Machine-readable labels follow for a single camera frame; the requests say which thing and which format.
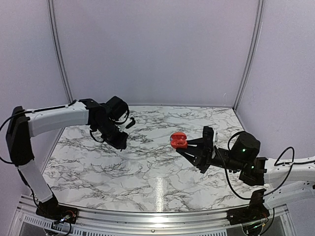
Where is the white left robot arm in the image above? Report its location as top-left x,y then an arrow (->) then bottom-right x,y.
4,96 -> 135,219

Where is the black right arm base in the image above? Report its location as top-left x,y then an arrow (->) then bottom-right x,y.
226,189 -> 270,225

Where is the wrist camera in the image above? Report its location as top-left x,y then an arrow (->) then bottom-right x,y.
119,117 -> 136,132
202,126 -> 218,146

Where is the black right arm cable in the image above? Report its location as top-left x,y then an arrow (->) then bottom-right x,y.
214,131 -> 295,200

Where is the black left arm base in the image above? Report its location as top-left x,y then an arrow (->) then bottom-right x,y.
33,194 -> 79,224

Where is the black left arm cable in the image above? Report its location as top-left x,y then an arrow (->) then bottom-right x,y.
0,103 -> 130,165

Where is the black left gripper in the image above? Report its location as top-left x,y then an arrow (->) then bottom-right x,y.
94,119 -> 129,149

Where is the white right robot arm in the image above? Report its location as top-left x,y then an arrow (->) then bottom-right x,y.
170,126 -> 315,220

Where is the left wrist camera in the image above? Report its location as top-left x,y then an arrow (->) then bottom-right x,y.
119,117 -> 136,132

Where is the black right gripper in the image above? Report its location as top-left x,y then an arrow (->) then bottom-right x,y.
177,137 -> 245,174

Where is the aluminium front rail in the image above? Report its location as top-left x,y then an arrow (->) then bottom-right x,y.
8,195 -> 296,236

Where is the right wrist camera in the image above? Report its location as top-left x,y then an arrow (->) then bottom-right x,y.
202,126 -> 218,146

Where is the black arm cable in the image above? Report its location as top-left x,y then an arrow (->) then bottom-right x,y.
0,103 -> 130,165
214,131 -> 295,200

